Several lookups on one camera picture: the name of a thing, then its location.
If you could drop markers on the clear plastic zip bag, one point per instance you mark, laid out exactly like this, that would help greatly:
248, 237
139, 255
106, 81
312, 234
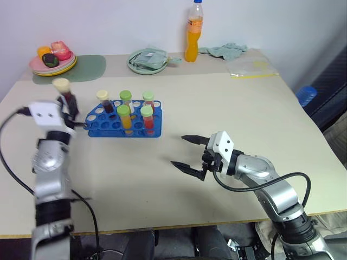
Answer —
252, 67

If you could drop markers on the pale green cloth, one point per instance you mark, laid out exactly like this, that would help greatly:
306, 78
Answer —
227, 50

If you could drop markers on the orange toy food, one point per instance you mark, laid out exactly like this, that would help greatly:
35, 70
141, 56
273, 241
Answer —
44, 51

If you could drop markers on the green plate with cloth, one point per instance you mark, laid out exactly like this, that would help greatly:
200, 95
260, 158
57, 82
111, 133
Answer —
150, 59

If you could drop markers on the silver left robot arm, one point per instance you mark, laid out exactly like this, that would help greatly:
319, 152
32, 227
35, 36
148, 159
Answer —
47, 173

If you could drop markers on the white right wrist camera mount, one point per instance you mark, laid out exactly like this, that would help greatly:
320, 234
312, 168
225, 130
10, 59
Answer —
223, 145

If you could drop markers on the blue ribbed bottle cap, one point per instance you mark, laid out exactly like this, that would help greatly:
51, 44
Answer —
306, 96

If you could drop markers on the dark brown toy food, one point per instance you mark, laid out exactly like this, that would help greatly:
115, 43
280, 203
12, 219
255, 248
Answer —
50, 60

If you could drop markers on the cream-capped dark red test tube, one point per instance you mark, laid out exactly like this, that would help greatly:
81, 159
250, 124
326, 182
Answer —
61, 85
102, 95

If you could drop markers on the yellow plate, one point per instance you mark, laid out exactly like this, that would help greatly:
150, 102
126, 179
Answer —
69, 67

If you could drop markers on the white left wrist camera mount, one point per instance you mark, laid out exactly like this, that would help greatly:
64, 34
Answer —
44, 115

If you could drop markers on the pale green plate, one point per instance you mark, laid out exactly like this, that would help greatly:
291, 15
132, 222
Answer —
132, 66

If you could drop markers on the black carbon-patterned object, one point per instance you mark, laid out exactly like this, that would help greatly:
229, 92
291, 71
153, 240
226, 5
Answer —
333, 89

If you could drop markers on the green-capped white test tube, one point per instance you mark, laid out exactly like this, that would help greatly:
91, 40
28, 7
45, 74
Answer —
126, 95

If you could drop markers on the green-capped orange test tube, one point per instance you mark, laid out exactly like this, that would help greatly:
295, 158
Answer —
123, 110

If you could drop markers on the dark rounded shape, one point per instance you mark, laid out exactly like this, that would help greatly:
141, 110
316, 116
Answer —
141, 246
211, 243

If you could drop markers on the green placemat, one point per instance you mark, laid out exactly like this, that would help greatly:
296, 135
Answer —
92, 67

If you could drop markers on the light-green-capped red test tube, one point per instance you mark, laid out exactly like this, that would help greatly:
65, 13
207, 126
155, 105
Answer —
147, 111
148, 95

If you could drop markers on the orange soda bottle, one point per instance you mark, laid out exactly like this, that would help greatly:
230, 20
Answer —
193, 40

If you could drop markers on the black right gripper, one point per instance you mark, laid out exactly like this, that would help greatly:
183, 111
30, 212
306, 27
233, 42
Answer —
210, 159

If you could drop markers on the blue test tube rack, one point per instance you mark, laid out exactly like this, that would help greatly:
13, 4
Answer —
116, 124

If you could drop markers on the pink toy food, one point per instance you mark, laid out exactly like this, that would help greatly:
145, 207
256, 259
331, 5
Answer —
61, 50

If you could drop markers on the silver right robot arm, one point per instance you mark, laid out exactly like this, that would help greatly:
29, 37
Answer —
279, 195

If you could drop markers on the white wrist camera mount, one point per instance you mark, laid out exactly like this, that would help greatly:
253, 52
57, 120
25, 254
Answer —
223, 145
44, 115

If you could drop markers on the pink plate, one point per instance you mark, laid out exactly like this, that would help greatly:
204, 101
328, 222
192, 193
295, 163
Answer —
36, 65

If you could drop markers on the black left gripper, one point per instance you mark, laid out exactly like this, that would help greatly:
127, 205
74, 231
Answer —
67, 119

